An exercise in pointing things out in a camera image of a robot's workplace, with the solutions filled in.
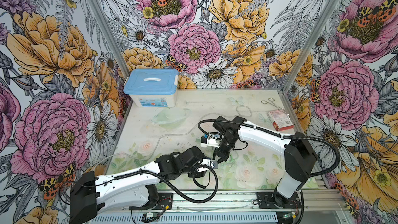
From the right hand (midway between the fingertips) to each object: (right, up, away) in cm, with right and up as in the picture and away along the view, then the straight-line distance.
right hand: (217, 164), depth 74 cm
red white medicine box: (+42, +19, +25) cm, 52 cm away
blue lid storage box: (-39, +39, +26) cm, 61 cm away
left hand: (-7, 0, +2) cm, 8 cm away
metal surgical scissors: (+42, +30, +40) cm, 66 cm away
